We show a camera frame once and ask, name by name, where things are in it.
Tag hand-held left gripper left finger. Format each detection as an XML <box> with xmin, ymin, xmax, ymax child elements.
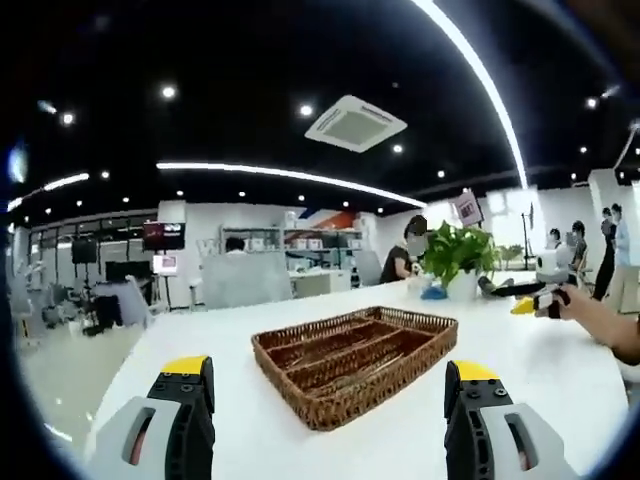
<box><xmin>84</xmin><ymin>354</ymin><xmax>216</xmax><ymax>480</ymax></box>

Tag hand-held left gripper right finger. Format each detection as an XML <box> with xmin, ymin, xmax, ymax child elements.
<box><xmin>443</xmin><ymin>359</ymin><xmax>581</xmax><ymax>480</ymax></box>

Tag brown wicker cutlery storage tray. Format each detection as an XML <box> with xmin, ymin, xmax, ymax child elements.
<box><xmin>250</xmin><ymin>305</ymin><xmax>460</xmax><ymax>432</ymax></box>

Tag person's right hand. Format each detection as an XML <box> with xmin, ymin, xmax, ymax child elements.
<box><xmin>547</xmin><ymin>283</ymin><xmax>589</xmax><ymax>321</ymax></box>

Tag dark grey curved object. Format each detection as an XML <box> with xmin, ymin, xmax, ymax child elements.
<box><xmin>477</xmin><ymin>274</ymin><xmax>519</xmax><ymax>297</ymax></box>

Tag black tripod stand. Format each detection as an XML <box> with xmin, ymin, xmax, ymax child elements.
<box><xmin>521</xmin><ymin>203</ymin><xmax>539</xmax><ymax>274</ymax></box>

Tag white plant pot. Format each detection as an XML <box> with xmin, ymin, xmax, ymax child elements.
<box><xmin>446</xmin><ymin>272</ymin><xmax>480</xmax><ymax>302</ymax></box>

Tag green potted plant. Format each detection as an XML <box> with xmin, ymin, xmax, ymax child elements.
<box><xmin>422</xmin><ymin>221</ymin><xmax>503</xmax><ymax>289</ymax></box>

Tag pink hanging sign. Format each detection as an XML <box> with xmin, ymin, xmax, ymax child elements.
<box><xmin>452</xmin><ymin>192</ymin><xmax>485</xmax><ymax>227</ymax></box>

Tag grey partition panel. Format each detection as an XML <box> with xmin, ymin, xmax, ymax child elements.
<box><xmin>200</xmin><ymin>252</ymin><xmax>294</xmax><ymax>311</ymax></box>

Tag small lit computer monitor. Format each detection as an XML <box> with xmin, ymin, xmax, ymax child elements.
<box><xmin>152</xmin><ymin>253</ymin><xmax>180</xmax><ymax>276</ymax></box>

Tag long ceiling light strip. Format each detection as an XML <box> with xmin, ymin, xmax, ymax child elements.
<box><xmin>409</xmin><ymin>0</ymin><xmax>530</xmax><ymax>190</ymax></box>

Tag shelf with white boxes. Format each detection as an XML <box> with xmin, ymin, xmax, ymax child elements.
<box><xmin>221</xmin><ymin>225</ymin><xmax>366</xmax><ymax>274</ymax></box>

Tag black monitor on stand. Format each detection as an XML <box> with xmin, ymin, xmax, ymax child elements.
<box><xmin>71</xmin><ymin>238</ymin><xmax>99</xmax><ymax>301</ymax></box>

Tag white ceiling air conditioner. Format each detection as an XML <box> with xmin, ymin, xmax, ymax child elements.
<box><xmin>304</xmin><ymin>94</ymin><xmax>409</xmax><ymax>154</ymax></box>

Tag curved ceiling light strip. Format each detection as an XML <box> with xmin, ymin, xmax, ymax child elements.
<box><xmin>155</xmin><ymin>160</ymin><xmax>429</xmax><ymax>209</ymax></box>

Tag group of ceiling spotlights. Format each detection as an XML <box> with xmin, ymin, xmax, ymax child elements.
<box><xmin>37</xmin><ymin>84</ymin><xmax>601</xmax><ymax>211</ymax></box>

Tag short ceiling light strip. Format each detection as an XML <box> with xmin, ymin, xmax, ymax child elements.
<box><xmin>7</xmin><ymin>172</ymin><xmax>91</xmax><ymax>214</ymax></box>

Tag red-lit wall screen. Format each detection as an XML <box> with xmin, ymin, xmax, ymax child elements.
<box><xmin>142</xmin><ymin>221</ymin><xmax>187</xmax><ymax>251</ymax></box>

